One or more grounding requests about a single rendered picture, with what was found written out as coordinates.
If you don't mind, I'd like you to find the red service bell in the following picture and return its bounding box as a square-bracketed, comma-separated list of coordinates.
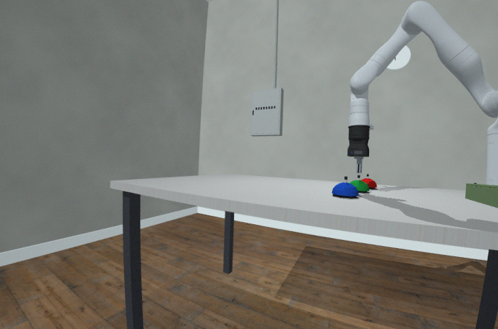
[362, 174, 377, 189]

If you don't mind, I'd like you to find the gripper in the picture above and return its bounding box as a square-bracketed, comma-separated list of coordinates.
[347, 112, 374, 173]

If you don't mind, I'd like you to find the blue bell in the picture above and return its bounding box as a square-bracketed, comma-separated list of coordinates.
[332, 177, 359, 199]

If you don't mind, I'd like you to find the green bell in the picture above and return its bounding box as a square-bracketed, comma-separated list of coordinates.
[350, 175, 369, 193]

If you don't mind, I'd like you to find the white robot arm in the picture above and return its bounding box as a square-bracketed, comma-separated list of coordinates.
[350, 1, 498, 185]

